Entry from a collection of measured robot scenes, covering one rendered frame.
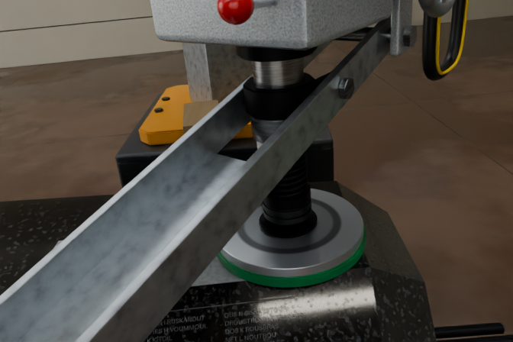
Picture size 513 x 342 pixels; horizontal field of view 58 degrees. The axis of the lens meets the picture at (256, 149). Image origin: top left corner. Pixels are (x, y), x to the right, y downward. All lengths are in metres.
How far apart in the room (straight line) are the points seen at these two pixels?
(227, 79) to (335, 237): 0.83
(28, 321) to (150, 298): 0.13
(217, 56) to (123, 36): 5.57
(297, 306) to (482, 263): 1.53
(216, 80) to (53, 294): 0.97
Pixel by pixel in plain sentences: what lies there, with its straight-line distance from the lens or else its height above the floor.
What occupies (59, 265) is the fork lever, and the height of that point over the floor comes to 0.96.
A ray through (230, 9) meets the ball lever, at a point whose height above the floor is 1.18.
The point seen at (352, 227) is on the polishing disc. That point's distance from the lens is 0.66.
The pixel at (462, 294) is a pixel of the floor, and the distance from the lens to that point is 1.93.
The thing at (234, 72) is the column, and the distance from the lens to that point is 1.39.
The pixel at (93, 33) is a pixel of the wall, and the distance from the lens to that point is 6.98.
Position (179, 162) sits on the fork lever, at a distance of 0.55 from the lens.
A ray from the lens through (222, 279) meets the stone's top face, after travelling 0.63.
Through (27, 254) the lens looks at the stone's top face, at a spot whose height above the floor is 0.83.
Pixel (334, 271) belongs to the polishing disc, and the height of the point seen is 0.84.
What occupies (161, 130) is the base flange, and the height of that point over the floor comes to 0.78.
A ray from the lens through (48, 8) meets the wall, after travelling 7.09.
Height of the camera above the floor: 1.22
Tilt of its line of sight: 23 degrees down
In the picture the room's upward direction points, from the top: 5 degrees counter-clockwise
